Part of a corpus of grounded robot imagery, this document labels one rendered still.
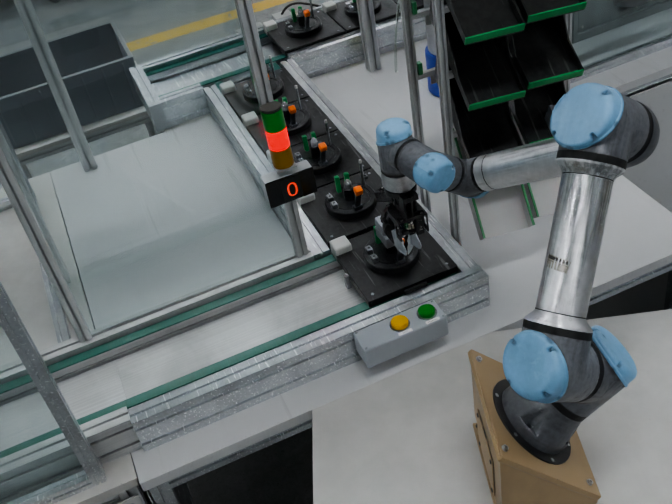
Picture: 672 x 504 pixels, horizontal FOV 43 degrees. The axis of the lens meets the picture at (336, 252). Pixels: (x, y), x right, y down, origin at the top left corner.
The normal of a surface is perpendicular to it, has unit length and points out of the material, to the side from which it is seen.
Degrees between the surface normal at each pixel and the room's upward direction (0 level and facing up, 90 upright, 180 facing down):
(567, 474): 43
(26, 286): 0
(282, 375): 90
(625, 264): 0
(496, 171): 69
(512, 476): 90
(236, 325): 0
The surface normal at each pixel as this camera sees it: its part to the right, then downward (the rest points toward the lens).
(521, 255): -0.15, -0.75
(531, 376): -0.75, 0.00
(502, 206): 0.05, -0.11
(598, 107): -0.70, -0.26
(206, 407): 0.39, 0.55
